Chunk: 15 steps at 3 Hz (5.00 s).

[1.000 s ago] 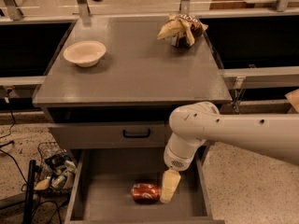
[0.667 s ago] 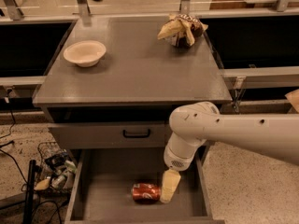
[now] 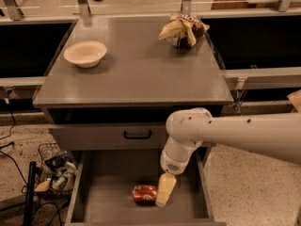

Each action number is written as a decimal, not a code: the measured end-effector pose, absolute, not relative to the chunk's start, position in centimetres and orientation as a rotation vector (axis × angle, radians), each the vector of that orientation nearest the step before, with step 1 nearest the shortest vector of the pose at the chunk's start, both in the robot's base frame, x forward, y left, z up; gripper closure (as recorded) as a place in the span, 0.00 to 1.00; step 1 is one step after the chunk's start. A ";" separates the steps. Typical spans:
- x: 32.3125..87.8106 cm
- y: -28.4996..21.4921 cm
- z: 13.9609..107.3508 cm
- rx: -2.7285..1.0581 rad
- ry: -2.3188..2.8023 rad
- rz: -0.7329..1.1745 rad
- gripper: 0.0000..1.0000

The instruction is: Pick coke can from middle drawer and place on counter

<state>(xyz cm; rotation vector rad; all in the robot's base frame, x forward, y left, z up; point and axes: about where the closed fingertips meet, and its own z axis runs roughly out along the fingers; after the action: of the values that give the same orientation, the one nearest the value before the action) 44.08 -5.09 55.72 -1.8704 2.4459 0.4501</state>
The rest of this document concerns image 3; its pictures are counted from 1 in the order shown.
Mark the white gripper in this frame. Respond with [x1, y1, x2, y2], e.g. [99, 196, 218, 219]
[155, 150, 189, 207]

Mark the red coke can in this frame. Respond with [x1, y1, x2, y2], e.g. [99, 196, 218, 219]
[132, 185, 158, 202]

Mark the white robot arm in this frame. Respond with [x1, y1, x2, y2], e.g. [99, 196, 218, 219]
[156, 107, 301, 207]

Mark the grey open middle drawer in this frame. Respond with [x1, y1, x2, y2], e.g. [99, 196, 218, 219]
[65, 149, 227, 226]

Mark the grey top drawer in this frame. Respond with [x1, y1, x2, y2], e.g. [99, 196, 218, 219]
[49, 122, 167, 151]

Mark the grey cabinet with counter top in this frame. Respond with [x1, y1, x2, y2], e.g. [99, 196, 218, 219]
[32, 15, 234, 167]

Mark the white paper bowl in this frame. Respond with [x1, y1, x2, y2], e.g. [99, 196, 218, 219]
[64, 40, 107, 68]

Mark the brown chip bag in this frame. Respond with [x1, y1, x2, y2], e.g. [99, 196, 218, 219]
[158, 14, 210, 48]

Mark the black drawer handle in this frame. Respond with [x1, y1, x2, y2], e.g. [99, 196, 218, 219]
[123, 130, 152, 140]

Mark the wire basket with items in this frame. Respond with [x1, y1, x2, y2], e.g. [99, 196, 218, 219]
[35, 143, 77, 197]

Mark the black stand post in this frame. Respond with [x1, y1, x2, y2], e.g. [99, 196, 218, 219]
[23, 161, 37, 226]

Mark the black floor cable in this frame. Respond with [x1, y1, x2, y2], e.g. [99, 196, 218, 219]
[0, 88, 29, 186]

